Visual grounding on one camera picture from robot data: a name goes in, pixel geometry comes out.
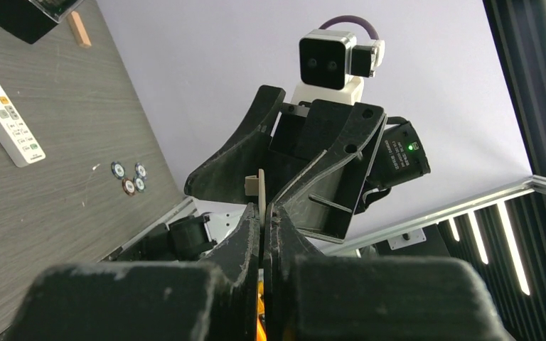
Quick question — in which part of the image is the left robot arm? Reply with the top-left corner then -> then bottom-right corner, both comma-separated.
5,204 -> 511,340

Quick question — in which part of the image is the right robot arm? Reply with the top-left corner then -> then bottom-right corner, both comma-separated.
184,85 -> 430,244

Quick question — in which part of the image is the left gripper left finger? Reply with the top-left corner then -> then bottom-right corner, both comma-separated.
6,204 -> 260,340

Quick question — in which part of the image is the orange block near right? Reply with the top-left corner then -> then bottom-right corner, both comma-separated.
67,11 -> 92,48

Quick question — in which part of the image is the poker chip three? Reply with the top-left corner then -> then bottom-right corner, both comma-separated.
133,176 -> 146,193

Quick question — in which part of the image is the poker chip four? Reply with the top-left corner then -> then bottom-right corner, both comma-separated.
135,163 -> 147,180

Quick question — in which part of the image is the poker chip two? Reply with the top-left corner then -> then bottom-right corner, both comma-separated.
122,178 -> 137,196

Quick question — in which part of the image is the beige battery cover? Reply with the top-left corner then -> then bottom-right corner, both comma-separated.
245,168 -> 267,227

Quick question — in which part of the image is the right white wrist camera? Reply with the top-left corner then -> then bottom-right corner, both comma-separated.
291,29 -> 385,104

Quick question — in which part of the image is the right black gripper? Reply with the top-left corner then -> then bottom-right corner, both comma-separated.
183,85 -> 387,244

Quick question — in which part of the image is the white remote control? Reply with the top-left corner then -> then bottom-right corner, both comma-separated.
0,85 -> 46,168

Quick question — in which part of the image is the poker chip one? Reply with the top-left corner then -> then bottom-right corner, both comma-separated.
110,161 -> 126,180

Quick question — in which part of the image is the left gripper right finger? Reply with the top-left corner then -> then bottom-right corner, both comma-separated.
264,204 -> 511,340

